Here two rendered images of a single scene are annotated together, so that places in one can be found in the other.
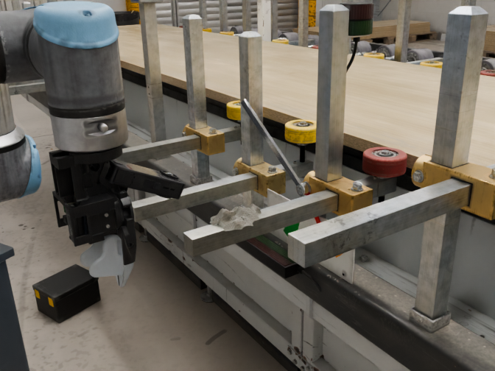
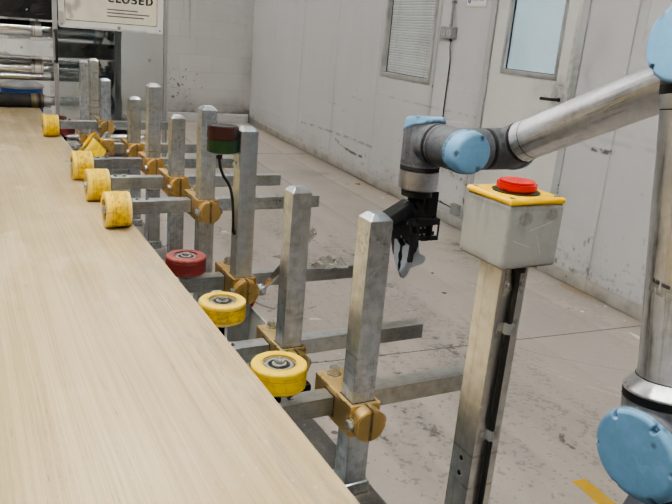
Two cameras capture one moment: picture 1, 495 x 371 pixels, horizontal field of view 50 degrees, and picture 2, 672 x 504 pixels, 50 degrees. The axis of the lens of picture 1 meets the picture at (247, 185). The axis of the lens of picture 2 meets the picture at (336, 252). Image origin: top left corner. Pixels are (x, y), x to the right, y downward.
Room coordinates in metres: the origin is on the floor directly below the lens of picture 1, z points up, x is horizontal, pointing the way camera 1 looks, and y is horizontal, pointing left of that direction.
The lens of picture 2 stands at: (2.27, 0.15, 1.36)
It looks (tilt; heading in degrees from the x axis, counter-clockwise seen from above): 17 degrees down; 184
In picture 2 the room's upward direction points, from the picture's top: 5 degrees clockwise
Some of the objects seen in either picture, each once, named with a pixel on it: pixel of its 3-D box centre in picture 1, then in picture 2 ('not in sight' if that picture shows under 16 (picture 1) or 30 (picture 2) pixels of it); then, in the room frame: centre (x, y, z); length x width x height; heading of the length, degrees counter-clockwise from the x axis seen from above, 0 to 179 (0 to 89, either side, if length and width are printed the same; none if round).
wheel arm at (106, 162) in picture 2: not in sight; (168, 162); (0.22, -0.53, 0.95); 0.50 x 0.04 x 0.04; 123
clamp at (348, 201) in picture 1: (336, 193); (234, 282); (0.90, -0.16, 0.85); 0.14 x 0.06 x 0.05; 33
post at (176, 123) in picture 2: not in sight; (175, 207); (0.50, -0.42, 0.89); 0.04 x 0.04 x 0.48; 33
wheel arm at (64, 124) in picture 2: not in sight; (118, 124); (-0.40, -0.94, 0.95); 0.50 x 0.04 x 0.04; 123
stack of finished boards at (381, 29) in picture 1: (363, 30); not in sight; (9.38, -2.03, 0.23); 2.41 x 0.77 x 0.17; 121
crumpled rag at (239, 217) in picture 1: (238, 213); (329, 259); (0.76, 0.02, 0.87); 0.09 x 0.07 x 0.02; 123
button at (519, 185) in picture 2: not in sight; (516, 188); (1.56, 0.26, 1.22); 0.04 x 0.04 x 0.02
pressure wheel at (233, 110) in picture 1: (242, 123); (277, 395); (1.36, 0.01, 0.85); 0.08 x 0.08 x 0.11
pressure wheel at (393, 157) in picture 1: (382, 179); (185, 279); (0.94, -0.26, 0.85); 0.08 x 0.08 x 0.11
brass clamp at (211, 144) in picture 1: (202, 138); (348, 404); (1.32, 0.11, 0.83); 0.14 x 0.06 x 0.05; 33
